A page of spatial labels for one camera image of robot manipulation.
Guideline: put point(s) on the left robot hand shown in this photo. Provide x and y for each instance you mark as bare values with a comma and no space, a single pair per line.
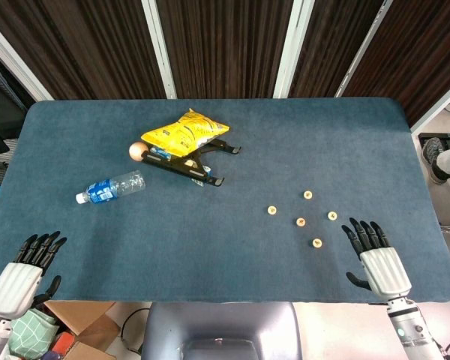
13,288

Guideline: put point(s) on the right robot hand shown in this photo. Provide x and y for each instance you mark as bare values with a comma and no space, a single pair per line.
384,268

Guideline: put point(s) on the small wooden ring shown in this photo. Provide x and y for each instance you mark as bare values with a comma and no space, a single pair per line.
317,243
308,194
300,222
332,215
272,210

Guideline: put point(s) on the green checked bag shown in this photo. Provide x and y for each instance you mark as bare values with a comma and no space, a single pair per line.
30,333

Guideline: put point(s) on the red package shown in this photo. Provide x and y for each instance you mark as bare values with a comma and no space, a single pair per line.
62,343

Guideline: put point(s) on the brown cardboard box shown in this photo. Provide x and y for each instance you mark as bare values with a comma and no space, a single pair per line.
86,318

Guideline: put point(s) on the grey sneaker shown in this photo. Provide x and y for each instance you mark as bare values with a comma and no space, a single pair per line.
431,153

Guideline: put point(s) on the clear plastic water bottle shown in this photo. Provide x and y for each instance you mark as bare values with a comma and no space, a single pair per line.
108,189

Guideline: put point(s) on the blue table cloth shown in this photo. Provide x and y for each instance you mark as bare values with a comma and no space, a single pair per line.
225,243

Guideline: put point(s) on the grey robot torso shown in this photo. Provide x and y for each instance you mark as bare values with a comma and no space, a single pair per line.
217,326

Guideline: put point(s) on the wooden ball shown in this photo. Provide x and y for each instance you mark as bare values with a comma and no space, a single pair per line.
136,152

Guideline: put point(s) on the black folding stand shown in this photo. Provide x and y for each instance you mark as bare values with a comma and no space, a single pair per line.
180,169

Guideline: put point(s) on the brown slatted partition panel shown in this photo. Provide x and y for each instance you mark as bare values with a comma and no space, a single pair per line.
427,48
78,45
330,45
225,45

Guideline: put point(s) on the yellow snack bag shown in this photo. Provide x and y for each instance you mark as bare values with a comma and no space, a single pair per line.
183,133

